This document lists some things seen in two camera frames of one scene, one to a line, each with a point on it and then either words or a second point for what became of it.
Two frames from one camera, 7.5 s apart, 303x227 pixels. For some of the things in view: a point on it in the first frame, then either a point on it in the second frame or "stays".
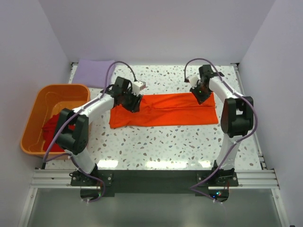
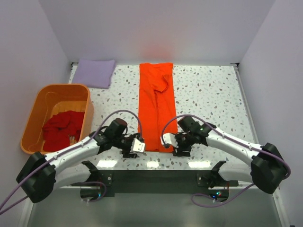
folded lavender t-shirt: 93,72 stays
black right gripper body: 201,95 to 181,146
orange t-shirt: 166,109 to 156,102
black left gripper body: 132,101 to 129,148
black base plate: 154,181 stays
